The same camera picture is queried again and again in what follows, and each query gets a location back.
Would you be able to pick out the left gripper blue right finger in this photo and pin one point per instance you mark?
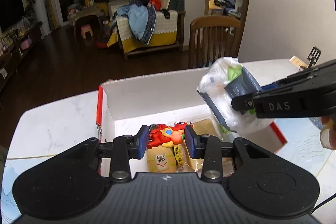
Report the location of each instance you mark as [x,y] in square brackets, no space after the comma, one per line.
[193,143]

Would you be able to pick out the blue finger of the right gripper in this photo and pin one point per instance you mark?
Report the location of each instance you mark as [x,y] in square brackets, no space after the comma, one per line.
[269,86]
[242,103]

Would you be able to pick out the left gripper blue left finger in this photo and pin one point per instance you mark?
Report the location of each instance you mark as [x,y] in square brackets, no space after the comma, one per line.
[140,142]

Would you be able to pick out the red orange toy figure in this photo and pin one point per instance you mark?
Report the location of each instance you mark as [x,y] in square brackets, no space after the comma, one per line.
[166,136]

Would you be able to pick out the small yellow biscuit packet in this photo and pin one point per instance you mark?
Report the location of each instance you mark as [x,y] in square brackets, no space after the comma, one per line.
[179,155]

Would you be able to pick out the packaged toast cracker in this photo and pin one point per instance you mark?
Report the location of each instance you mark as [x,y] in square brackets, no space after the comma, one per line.
[213,150]

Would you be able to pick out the white tissue pack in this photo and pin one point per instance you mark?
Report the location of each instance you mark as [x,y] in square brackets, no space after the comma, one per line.
[224,80]

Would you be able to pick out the person's right hand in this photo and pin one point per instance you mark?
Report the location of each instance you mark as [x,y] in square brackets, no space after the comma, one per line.
[327,134]

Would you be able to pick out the black phone stand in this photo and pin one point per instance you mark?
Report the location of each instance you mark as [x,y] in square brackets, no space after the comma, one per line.
[313,56]

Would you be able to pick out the red cardboard box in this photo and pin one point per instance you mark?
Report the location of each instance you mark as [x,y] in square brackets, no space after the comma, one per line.
[127,104]

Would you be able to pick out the wooden dining chair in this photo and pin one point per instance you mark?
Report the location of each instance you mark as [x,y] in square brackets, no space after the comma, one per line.
[213,37]

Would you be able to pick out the sofa with clothes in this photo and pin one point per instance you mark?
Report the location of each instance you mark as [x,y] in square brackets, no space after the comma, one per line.
[143,25]

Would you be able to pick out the pink plastic stool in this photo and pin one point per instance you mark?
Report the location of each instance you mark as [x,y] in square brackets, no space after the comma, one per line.
[86,29]

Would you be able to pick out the black television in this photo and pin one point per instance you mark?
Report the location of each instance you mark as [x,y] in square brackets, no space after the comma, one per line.
[11,13]

